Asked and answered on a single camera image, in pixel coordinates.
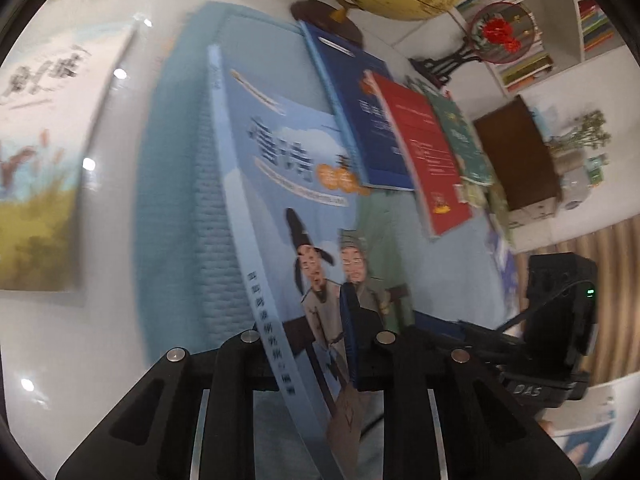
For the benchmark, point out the red book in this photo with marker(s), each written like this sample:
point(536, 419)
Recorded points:
point(430, 160)

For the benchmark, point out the row of red yellow shelf books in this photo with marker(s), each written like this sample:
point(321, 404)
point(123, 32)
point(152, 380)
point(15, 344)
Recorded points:
point(595, 25)

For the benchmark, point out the teal small box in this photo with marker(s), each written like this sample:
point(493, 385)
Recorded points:
point(596, 170)

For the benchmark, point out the light blue mat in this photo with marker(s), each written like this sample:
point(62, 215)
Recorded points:
point(170, 185)

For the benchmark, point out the brown wooden cabinet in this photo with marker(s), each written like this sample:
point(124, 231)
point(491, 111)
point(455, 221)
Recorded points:
point(515, 155)

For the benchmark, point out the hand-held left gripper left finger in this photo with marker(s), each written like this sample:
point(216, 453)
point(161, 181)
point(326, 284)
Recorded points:
point(235, 360)

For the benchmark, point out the dark blue storybook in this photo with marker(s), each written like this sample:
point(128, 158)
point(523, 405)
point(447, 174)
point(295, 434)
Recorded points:
point(360, 125)

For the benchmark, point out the small green plant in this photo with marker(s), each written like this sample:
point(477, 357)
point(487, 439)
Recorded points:
point(587, 132)

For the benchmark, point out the landscape picture book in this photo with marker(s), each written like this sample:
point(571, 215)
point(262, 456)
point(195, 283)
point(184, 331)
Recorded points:
point(45, 210)

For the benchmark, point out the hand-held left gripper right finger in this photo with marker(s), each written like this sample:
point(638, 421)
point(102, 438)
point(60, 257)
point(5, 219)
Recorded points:
point(350, 340)

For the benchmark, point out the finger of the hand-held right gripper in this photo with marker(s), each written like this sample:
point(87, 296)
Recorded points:
point(480, 340)

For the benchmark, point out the light blue cartoon figures book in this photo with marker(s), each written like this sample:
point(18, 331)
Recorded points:
point(280, 170)

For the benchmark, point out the white bookshelf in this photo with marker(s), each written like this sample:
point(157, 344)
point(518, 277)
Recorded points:
point(562, 35)

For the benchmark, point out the round fan on black stand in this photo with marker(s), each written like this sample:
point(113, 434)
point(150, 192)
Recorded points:
point(530, 67)

